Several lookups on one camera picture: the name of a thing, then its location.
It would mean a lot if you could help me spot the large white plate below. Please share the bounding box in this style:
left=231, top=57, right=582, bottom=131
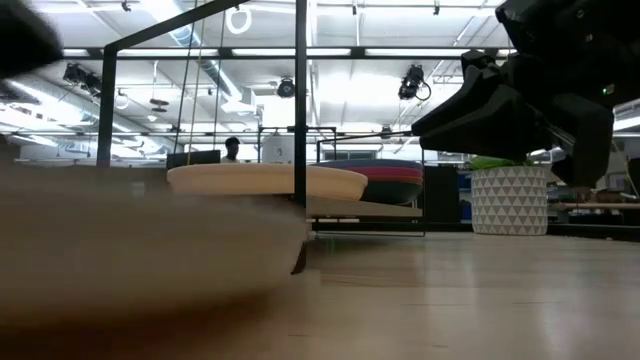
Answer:
left=0, top=166, right=312, bottom=324

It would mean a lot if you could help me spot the light peach plate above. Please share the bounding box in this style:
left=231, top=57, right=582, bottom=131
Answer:
left=165, top=162, right=370, bottom=202

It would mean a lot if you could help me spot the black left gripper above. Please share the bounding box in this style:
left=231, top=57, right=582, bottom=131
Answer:
left=0, top=0, right=65, bottom=80

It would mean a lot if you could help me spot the black overhead frame beam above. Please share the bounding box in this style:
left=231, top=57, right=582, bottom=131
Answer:
left=62, top=46, right=519, bottom=62

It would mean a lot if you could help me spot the black computer monitor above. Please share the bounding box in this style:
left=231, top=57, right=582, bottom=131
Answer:
left=165, top=149, right=222, bottom=170

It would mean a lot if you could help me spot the white hanging ring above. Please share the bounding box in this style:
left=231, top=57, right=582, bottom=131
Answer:
left=224, top=3, right=253, bottom=36

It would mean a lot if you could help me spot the white triangle pattern planter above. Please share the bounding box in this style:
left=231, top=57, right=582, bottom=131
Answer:
left=470, top=165, right=549, bottom=237

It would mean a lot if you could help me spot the green plant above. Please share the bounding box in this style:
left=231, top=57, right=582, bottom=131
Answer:
left=466, top=155, right=534, bottom=172

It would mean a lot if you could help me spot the dark green plate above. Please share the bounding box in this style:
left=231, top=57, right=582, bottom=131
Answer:
left=360, top=180, right=424, bottom=206

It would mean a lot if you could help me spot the black metal shelf rack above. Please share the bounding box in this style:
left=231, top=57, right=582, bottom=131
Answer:
left=96, top=0, right=427, bottom=276

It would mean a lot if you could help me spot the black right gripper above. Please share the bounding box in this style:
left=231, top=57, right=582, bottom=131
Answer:
left=410, top=0, right=640, bottom=162

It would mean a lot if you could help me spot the round black ceiling spotlight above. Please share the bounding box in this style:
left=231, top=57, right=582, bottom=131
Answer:
left=275, top=76, right=297, bottom=99

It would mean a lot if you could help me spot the person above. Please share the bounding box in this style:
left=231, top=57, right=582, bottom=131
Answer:
left=220, top=135, right=243, bottom=165

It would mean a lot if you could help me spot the black ceiling light cluster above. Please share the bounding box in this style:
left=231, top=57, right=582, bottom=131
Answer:
left=61, top=61, right=100, bottom=97

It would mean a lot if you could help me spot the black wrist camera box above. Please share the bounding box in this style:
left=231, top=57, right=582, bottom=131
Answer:
left=548, top=92, right=616, bottom=189

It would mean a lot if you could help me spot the blue grey plate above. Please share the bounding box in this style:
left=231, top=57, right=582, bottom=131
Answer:
left=310, top=158, right=424, bottom=171

